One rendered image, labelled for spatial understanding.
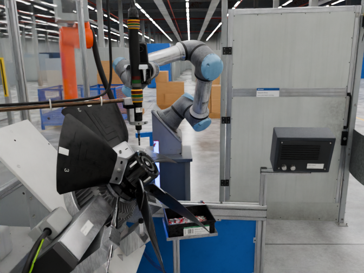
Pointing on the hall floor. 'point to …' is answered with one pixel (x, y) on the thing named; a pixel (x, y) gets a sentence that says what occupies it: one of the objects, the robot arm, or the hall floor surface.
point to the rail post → (260, 246)
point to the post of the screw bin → (176, 256)
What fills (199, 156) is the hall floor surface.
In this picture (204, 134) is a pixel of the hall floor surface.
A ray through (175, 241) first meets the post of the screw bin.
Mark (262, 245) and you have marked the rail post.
